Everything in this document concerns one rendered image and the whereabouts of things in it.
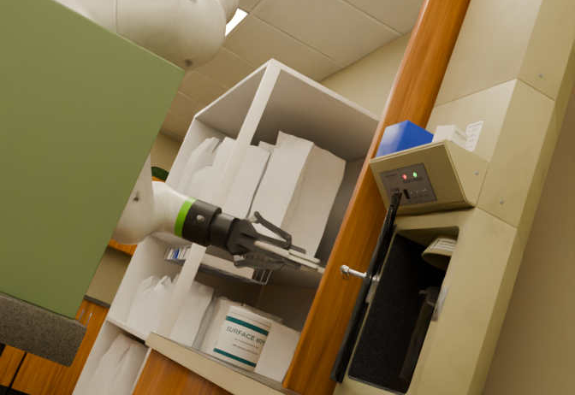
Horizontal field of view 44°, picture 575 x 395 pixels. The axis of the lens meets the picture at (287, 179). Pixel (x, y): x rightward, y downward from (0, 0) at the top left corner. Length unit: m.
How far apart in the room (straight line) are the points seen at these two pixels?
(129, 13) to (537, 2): 1.01
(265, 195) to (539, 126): 1.31
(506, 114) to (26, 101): 1.05
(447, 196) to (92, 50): 0.91
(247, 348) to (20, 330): 1.34
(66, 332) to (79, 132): 0.22
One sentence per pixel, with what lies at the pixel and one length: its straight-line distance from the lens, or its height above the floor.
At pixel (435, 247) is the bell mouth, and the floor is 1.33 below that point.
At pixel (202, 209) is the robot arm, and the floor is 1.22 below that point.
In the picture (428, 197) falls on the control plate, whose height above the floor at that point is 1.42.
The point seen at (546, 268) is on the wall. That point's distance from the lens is 1.96.
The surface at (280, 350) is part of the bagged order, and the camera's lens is 2.68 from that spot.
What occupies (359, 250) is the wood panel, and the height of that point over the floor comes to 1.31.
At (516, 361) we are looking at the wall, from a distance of 1.92.
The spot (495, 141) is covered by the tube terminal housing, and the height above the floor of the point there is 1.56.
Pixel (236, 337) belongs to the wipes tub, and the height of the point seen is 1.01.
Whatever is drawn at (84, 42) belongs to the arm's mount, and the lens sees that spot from 0.83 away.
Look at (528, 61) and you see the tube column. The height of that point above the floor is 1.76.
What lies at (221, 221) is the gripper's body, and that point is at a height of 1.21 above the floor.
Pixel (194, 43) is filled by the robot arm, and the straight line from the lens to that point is 0.98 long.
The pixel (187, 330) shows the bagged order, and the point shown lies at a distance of 2.66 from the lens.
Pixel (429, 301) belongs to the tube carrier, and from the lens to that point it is 1.58.
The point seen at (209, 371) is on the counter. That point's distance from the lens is 1.57.
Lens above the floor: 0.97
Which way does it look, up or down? 14 degrees up
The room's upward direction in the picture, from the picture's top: 22 degrees clockwise
